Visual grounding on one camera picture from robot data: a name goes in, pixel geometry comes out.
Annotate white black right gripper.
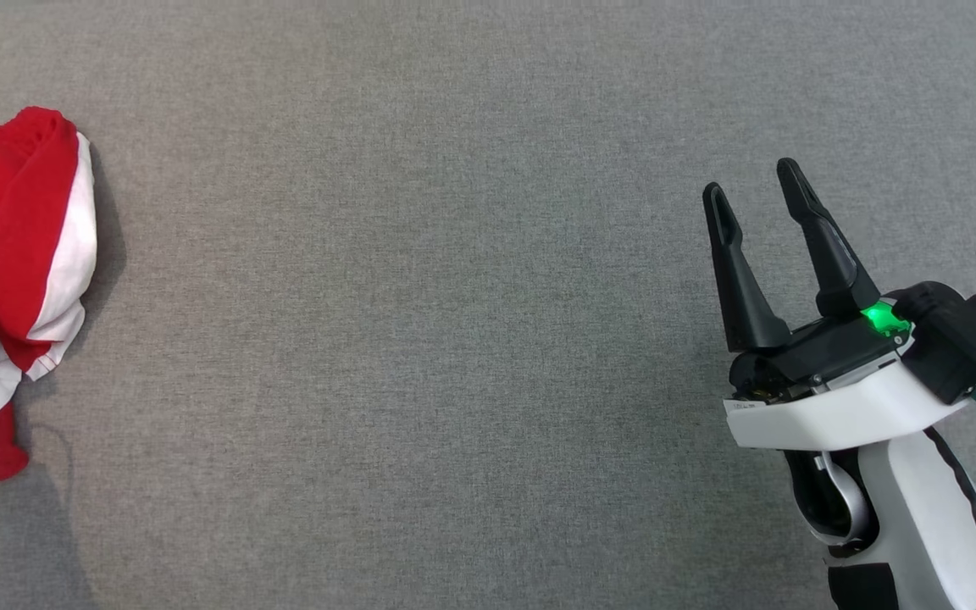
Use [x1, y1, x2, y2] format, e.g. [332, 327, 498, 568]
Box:
[702, 157, 970, 452]

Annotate red shorts with white stripe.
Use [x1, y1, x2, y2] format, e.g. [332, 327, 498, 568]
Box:
[0, 105, 100, 384]

